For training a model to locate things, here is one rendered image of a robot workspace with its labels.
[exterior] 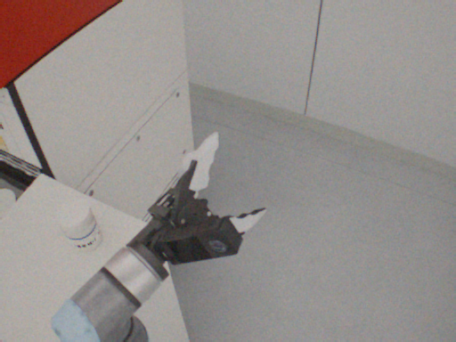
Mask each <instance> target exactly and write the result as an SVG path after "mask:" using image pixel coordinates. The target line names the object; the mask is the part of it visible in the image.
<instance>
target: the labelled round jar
mask: <svg viewBox="0 0 456 342"><path fill-rule="evenodd" d="M56 220H57V221H58V223H59V225H60V226H61V228H62V230H63V231H64V233H65V236H66V238H67V240H68V241H69V244H70V245H71V247H72V248H73V249H75V250H77V251H79V252H89V251H91V250H93V249H94V248H96V247H97V246H98V245H99V244H100V241H101V239H102V232H101V230H100V227H99V225H98V224H97V221H96V219H95V217H94V214H93V212H92V210H91V208H90V206H89V204H88V203H87V201H86V200H85V199H80V198H74V199H72V198H70V199H67V200H65V201H64V202H63V203H61V204H60V205H59V208H58V210H57V212H56Z"/></svg>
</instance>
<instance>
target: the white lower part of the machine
mask: <svg viewBox="0 0 456 342"><path fill-rule="evenodd" d="M192 134H193V131H192V122H191V104H190V95H189V85H188V76H187V69H186V70H185V71H184V72H183V73H182V74H181V75H180V76H179V77H178V78H177V79H176V80H175V81H174V82H173V83H172V84H171V85H170V87H169V88H168V89H167V90H166V91H165V92H164V93H163V94H162V95H161V96H159V97H158V98H157V99H156V100H155V101H154V102H153V103H152V104H151V106H150V107H149V108H148V109H147V110H146V111H145V112H144V113H143V114H142V115H141V116H140V117H139V118H138V119H137V120H136V121H135V122H134V124H133V125H132V126H131V127H130V128H129V129H128V130H127V131H126V132H125V133H124V134H123V135H122V136H121V137H120V138H119V139H118V140H117V142H116V143H115V144H114V145H113V147H112V149H111V150H110V151H109V152H108V153H107V154H106V155H105V156H104V157H103V158H102V159H101V160H100V162H99V163H98V164H97V165H96V166H95V168H94V169H93V170H92V171H91V172H90V173H89V174H88V175H87V176H86V177H85V179H84V181H83V182H82V183H81V184H80V185H79V186H78V187H77V188H76V191H79V192H81V193H84V194H85V195H86V196H89V197H91V198H93V199H96V200H98V201H100V202H102V203H104V204H107V205H109V206H111V207H114V208H115V209H118V210H120V211H123V212H125V214H127V215H130V216H132V217H135V218H137V219H139V220H142V221H144V222H145V223H149V222H150V221H151V220H152V216H151V214H150V213H149V212H148V211H147V210H148V209H149V208H150V207H151V206H152V205H153V204H155V203H156V202H157V201H158V200H159V199H160V198H161V197H162V196H163V195H164V194H165V193H167V191H168V190H169V189H170V188H171V187H172V188H175V186H176V184H177V182H178V180H179V179H180V177H181V176H182V175H183V174H184V173H185V171H184V169H183V158H184V156H185V155H186V154H188V153H190V152H193V151H194V150H193V141H192Z"/></svg>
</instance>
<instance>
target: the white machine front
mask: <svg viewBox="0 0 456 342"><path fill-rule="evenodd" d="M16 89H17V88H16V87H15V84H14V82H9V83H8V84H7V85H5V86H4V87H3V88H2V89H1V90H0V135H1V137H2V138H3V140H4V143H5V145H6V147H7V148H8V151H9V153H11V154H12V155H13V156H15V157H17V158H19V159H22V160H23V161H26V162H28V163H30V164H31V165H32V166H36V167H39V168H40V170H41V173H42V174H43V175H46V176H48V177H50V178H52V179H53V180H55V181H56V179H55V177H54V175H53V173H52V171H51V168H50V166H49V164H48V162H47V160H46V157H45V155H44V153H43V150H42V148H41V146H40V145H39V141H38V139H37V138H36V134H35V132H34V131H33V127H32V125H31V124H30V121H29V117H28V116H27V114H26V111H25V109H24V106H23V105H22V101H21V99H20V96H19V93H18V92H17V90H16ZM1 127H2V128H1ZM0 167H4V168H6V169H7V170H10V171H11V172H13V171H12V170H11V169H10V168H7V167H5V166H2V165H0ZM13 173H14V174H16V175H18V176H19V177H22V178H23V179H25V180H27V181H29V179H27V178H25V177H23V176H22V175H19V174H17V173H15V172H13ZM30 182H32V183H33V181H30Z"/></svg>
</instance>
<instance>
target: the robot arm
mask: <svg viewBox="0 0 456 342"><path fill-rule="evenodd" d="M219 139H220V138H218V132H214V133H213V134H212V135H210V136H209V137H208V138H207V139H206V140H205V141H204V142H203V143H202V145H201V146H200V147H199V149H198V150H197V151H193V152H190V153H188V154H186V155H185V156H184V158H183V169H184V171H185V173H184V174H183V175H182V176H181V177H180V179H179V180H178V182H177V184H176V186H175V188H172V187H171V188H170V189H169V190H168V191H167V193H165V194H164V195H163V196H162V197H161V198H160V199H159V200H158V201H157V202H156V203H155V204H153V205H152V206H151V207H150V208H149V209H148V210H147V211H148V212H149V213H150V214H151V216H152V220H151V221H150V222H149V223H148V224H147V225H146V226H145V227H143V228H142V229H141V230H140V231H139V232H138V233H137V234H136V235H135V236H134V238H133V239H132V240H130V241H129V242H128V243H127V244H126V247H121V248H120V249H119V251H118V252H117V253H116V254H115V255H114V256H112V257H111V258H110V259H109V260H108V261H107V262H106V263H105V264H104V265H103V266H102V269H100V270H98V271H97V272H96V274H95V275H94V276H92V277H91V279H89V280H88V281H87V282H86V283H85V284H84V285H83V286H82V288H81V289H79V290H78V291H77V292H76V293H74V295H73V296H72V297H71V298H70V299H67V300H65V301H64V303H63V304H64V305H63V306H62V307H61V309H59V310H58V312H57V313H55V315H54V316H53V317H52V319H51V326H52V328H53V330H54V332H55V334H56V335H57V337H58V338H59V339H60V340H61V341H62V342H150V335H149V334H148V332H147V330H146V328H145V326H144V324H143V322H141V321H140V320H139V319H138V318H137V317H136V316H134V313H135V312H136V311H138V310H139V308H140V307H141V306H142V305H143V304H144V303H145V302H146V301H147V300H148V299H149V298H150V296H151V295H152V294H153V293H154V292H155V291H156V290H157V289H158V288H160V287H161V285H160V281H161V282H163V281H164V280H165V279H166V278H167V277H168V276H169V272H168V270H167V268H166V267H165V266H164V265H163V264H165V263H166V262H168V261H170V263H171V264H172V265H181V264H187V263H191V262H197V261H201V260H207V259H211V258H218V257H227V256H231V255H236V254H237V253H238V251H239V248H240V244H241V243H242V240H243V239H242V237H241V235H243V234H245V233H246V231H248V230H249V229H250V228H252V227H253V226H254V225H255V224H256V223H257V222H258V221H259V220H260V218H261V217H262V216H263V214H264V213H265V211H266V209H265V208H258V209H254V210H253V211H251V212H249V213H242V214H241V215H240V216H238V217H234V216H224V217H222V218H220V216H216V215H212V212H211V211H210V209H209V208H208V206H207V204H208V200H207V199H194V197H193V196H194V194H195V192H196V191H201V189H203V188H206V187H207V186H208V180H209V174H208V171H209V168H210V165H211V164H212V163H213V161H214V154H215V152H216V149H217V148H218V146H219ZM167 195H170V196H169V197H168V198H167V199H166V200H165V201H164V202H163V203H162V204H161V205H159V206H158V204H159V203H160V202H161V201H162V200H163V199H164V198H165V197H166V196H167ZM174 196H175V197H174ZM173 197H174V198H173ZM167 202H169V204H168V205H167V206H166V207H165V206H164V205H165V204H166V203H167Z"/></svg>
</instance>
